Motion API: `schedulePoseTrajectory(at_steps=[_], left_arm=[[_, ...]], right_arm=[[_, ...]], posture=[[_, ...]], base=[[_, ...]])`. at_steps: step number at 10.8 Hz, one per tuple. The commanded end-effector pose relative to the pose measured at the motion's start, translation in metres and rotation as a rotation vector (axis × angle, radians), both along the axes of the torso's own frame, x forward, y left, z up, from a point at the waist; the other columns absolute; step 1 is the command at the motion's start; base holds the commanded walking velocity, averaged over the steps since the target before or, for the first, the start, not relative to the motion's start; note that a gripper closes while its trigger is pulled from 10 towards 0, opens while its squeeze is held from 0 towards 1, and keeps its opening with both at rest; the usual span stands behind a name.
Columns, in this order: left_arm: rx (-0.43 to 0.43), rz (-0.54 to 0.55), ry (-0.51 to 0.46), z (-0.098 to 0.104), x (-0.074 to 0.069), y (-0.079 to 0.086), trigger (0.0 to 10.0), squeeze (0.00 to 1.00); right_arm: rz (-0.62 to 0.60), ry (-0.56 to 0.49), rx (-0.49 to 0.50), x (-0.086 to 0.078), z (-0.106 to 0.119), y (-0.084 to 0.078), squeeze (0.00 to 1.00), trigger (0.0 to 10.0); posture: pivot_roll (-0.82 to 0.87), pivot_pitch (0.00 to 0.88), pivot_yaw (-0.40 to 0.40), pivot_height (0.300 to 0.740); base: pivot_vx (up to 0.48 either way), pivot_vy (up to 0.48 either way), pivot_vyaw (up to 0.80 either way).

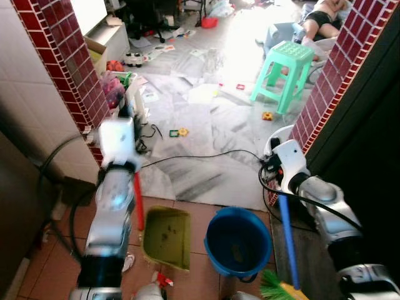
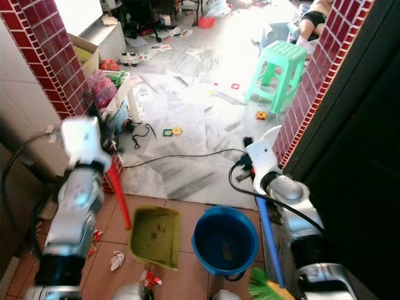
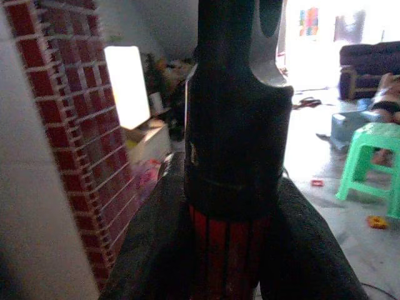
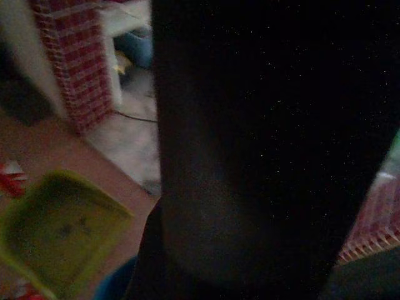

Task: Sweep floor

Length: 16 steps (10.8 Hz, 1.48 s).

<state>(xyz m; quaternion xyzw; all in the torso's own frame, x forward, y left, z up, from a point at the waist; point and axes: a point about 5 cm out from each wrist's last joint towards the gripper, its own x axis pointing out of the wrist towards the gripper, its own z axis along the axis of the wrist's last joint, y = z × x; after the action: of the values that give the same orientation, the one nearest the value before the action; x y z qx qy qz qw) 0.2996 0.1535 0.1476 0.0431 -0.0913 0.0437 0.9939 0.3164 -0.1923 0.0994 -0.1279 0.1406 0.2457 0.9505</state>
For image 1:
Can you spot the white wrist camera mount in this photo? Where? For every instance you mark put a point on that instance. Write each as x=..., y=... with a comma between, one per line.
x=290, y=161
x=117, y=142

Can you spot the red plastic bowl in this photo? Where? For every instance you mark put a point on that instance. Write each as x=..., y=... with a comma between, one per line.
x=209, y=22

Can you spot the brown cardboard box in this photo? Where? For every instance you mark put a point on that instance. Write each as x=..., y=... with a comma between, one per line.
x=95, y=53

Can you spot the black office chair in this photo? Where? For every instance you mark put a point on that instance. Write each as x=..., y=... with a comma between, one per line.
x=147, y=15

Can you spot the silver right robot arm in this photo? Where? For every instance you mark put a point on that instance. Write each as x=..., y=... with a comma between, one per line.
x=331, y=212

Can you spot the crumpled white paper scrap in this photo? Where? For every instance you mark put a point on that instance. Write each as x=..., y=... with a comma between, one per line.
x=128, y=262

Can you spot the black and white toy car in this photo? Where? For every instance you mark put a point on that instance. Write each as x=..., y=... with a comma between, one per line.
x=134, y=59

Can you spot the small yellow floor toy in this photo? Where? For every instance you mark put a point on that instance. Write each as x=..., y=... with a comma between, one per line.
x=267, y=115

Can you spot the green plastic stool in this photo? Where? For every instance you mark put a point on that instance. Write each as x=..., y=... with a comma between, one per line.
x=290, y=53

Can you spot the silver robot leg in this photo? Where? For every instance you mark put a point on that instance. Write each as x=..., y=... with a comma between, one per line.
x=149, y=292
x=245, y=296

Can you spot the blue plastic bucket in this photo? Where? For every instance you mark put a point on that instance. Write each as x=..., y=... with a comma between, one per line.
x=237, y=244

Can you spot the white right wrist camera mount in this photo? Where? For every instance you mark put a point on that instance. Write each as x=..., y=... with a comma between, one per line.
x=290, y=161

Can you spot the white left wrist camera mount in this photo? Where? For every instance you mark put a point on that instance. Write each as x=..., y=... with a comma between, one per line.
x=117, y=142

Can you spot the person in black shorts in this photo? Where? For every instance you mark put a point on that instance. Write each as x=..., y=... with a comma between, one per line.
x=322, y=17

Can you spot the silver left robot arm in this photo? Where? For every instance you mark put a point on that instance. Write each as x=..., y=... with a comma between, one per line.
x=106, y=212

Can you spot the clear bag of red items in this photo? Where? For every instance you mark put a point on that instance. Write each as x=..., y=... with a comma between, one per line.
x=112, y=90

